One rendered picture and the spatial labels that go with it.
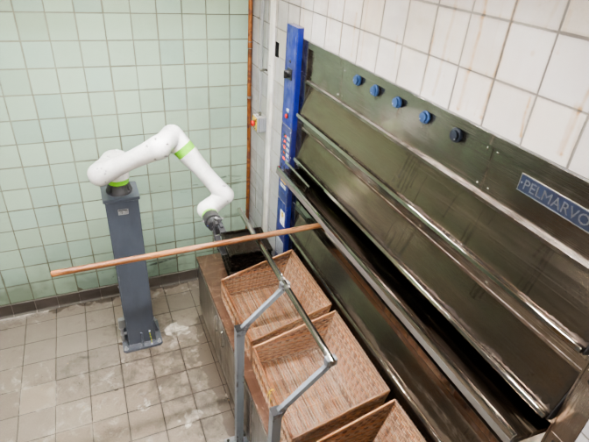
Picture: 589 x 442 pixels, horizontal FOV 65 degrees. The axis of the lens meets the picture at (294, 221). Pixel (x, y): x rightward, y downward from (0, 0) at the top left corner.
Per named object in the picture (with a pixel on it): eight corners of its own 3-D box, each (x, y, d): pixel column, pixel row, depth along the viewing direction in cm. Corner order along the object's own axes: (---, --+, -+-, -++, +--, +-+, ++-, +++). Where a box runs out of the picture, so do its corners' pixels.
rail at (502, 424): (276, 168, 265) (279, 168, 266) (510, 440, 128) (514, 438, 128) (276, 165, 264) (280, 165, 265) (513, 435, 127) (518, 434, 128)
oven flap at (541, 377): (299, 161, 269) (312, 129, 261) (550, 417, 131) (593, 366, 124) (292, 159, 266) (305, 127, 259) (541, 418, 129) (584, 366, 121)
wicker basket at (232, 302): (290, 281, 310) (293, 247, 296) (329, 339, 267) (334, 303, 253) (219, 297, 292) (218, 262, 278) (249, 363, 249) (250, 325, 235)
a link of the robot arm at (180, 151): (151, 137, 245) (166, 124, 240) (161, 129, 256) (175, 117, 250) (174, 163, 251) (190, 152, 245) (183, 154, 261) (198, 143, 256)
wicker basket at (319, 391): (330, 344, 265) (337, 308, 250) (383, 428, 221) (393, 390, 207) (250, 366, 248) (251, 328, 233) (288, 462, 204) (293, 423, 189)
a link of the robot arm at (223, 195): (180, 159, 259) (178, 161, 249) (195, 146, 259) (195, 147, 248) (222, 206, 271) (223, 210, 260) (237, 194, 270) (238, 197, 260)
